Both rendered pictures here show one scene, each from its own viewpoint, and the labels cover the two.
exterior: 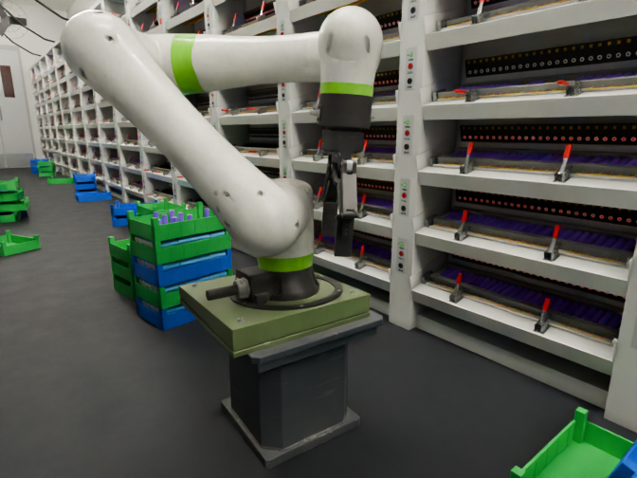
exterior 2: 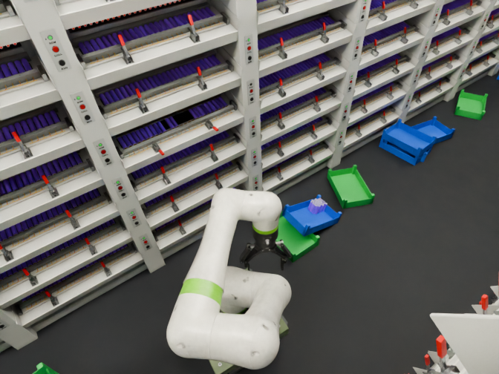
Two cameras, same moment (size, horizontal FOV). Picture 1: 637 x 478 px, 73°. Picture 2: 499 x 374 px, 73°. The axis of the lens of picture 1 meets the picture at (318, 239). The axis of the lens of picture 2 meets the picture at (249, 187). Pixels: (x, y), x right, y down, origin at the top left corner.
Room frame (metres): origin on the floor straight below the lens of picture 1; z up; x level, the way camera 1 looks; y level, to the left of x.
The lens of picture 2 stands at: (0.75, 0.68, 1.68)
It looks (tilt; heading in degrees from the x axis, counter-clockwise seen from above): 46 degrees down; 276
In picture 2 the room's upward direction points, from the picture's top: 4 degrees counter-clockwise
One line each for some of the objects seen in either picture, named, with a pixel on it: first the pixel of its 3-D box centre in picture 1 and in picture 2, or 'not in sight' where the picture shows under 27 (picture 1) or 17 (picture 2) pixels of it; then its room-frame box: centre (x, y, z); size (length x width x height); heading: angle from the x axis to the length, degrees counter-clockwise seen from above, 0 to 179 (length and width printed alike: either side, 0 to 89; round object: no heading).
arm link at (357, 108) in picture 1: (342, 113); (265, 231); (0.79, -0.04, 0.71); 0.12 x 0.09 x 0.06; 99
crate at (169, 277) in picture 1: (183, 261); not in sight; (1.55, 0.51, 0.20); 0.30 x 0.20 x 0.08; 137
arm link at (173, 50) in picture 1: (161, 65); (195, 320); (0.96, 0.33, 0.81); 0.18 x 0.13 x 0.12; 83
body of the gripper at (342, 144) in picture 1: (341, 156); (265, 243); (0.79, -0.04, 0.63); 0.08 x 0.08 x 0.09
